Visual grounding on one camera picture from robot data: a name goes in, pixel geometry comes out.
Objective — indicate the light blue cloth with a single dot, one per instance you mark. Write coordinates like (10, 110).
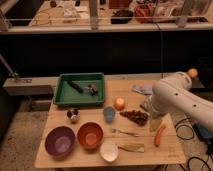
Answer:
(145, 90)

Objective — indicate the red box on shelf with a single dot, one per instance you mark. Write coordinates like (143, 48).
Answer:
(144, 13)

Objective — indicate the red bowl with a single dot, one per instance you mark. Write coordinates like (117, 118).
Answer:
(90, 135)

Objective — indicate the orange carrot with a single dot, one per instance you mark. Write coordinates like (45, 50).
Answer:
(158, 135)

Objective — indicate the orange fruit on table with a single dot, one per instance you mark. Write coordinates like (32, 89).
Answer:
(119, 103)

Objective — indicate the orange ball on ledge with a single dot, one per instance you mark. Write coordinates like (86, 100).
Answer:
(193, 73)

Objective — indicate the green plastic tray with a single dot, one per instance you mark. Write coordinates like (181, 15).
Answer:
(65, 95)

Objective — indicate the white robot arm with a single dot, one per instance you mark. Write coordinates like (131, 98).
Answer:
(174, 90)

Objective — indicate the white bowl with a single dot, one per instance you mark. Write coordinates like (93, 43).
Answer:
(109, 151)

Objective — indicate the black marker in tray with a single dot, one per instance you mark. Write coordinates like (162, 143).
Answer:
(75, 86)

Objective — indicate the purple bowl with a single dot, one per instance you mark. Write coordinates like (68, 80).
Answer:
(60, 141)

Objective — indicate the blue cup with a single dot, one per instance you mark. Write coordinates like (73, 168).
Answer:
(109, 114)

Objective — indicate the bunch of dark grapes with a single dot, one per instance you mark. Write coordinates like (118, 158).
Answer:
(136, 116)

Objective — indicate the black bowl on shelf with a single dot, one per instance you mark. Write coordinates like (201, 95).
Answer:
(121, 17)

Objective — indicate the small dark toy in tray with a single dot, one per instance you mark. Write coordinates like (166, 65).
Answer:
(92, 89)

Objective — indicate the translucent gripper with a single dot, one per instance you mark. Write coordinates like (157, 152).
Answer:
(155, 122)

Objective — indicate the silver metal fork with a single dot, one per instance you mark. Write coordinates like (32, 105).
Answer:
(123, 132)

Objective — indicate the wooden spatula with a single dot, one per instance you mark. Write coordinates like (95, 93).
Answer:
(132, 147)

